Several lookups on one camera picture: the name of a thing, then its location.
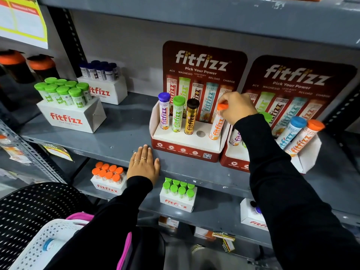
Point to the person's right forearm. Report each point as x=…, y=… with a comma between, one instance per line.
x=287, y=199

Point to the orange-capped white tablet tube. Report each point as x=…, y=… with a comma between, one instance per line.
x=216, y=126
x=305, y=137

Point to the person's left forearm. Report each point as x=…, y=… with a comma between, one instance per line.
x=112, y=222

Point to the green-capped tablet tube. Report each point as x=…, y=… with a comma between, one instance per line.
x=178, y=115
x=266, y=116

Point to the grey slotted rack post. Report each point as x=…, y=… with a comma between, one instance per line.
x=33, y=156

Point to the grey metal shelf rack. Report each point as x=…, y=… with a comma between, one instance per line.
x=126, y=132

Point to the red and white display box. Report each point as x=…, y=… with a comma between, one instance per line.
x=295, y=78
x=185, y=141

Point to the purple-capped white tablet tube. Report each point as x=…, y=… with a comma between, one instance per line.
x=235, y=137
x=257, y=209
x=164, y=112

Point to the orange-lidded black shaker bottle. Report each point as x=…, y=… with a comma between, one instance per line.
x=14, y=64
x=42, y=66

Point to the person's left hand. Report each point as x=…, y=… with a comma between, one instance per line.
x=143, y=170

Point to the blue-capped tablet tube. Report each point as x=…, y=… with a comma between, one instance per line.
x=50, y=246
x=291, y=132

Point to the group of navy-capped tubes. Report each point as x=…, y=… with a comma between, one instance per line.
x=98, y=70

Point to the yellow shelf label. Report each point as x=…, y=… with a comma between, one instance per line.
x=57, y=151

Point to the clear plastic packet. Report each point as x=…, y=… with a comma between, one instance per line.
x=14, y=151

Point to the person's left middle finger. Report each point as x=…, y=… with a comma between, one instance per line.
x=143, y=153

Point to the white perforated basket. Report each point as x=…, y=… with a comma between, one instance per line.
x=42, y=236

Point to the person's left little finger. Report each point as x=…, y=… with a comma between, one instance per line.
x=131, y=160

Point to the yellow and white shelf tag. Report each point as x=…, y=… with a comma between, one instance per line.
x=223, y=236
x=228, y=246

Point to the black-capped gold tablet tube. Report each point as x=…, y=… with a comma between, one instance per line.
x=191, y=118

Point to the black perforated basket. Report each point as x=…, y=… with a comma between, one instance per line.
x=31, y=205

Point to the group of orange-capped tubes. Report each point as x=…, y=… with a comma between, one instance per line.
x=108, y=172

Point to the small white carton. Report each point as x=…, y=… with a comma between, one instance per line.
x=168, y=222

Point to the person's left thumb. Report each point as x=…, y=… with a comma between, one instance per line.
x=157, y=165

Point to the person's right fingers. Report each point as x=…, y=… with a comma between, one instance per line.
x=225, y=98

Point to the person's right hand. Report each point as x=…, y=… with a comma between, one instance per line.
x=239, y=108

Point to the white cardboard tube box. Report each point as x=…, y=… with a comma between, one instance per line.
x=107, y=91
x=175, y=204
x=250, y=219
x=73, y=119
x=108, y=188

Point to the group of green-capped tubes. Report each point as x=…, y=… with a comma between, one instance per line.
x=178, y=188
x=64, y=91

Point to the orange and white packet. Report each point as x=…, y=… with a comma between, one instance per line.
x=204, y=233

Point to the yellow and white poster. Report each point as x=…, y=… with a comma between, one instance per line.
x=22, y=22

